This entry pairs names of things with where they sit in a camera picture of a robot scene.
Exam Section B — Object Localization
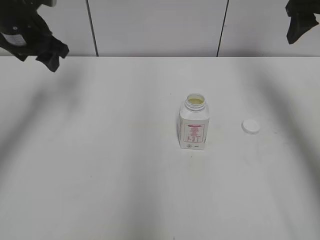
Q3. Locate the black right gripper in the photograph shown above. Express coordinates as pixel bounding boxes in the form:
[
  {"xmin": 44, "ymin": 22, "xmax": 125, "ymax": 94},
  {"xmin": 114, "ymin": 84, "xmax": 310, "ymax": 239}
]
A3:
[{"xmin": 285, "ymin": 0, "xmax": 320, "ymax": 45}]

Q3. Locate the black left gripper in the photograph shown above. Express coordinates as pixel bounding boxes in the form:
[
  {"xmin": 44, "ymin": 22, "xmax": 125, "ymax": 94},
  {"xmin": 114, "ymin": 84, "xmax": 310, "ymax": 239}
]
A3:
[{"xmin": 0, "ymin": 0, "xmax": 70, "ymax": 73}]

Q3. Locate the white ribbed bottle cap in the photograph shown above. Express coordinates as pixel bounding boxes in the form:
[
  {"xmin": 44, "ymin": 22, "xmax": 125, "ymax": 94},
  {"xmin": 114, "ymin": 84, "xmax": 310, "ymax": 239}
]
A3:
[{"xmin": 241, "ymin": 119, "xmax": 261, "ymax": 135}]

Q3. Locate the white meinianda bottle red label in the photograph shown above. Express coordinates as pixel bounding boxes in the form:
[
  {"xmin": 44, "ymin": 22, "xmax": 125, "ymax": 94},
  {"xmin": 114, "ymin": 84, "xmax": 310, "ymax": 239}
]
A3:
[{"xmin": 178, "ymin": 93, "xmax": 210, "ymax": 150}]

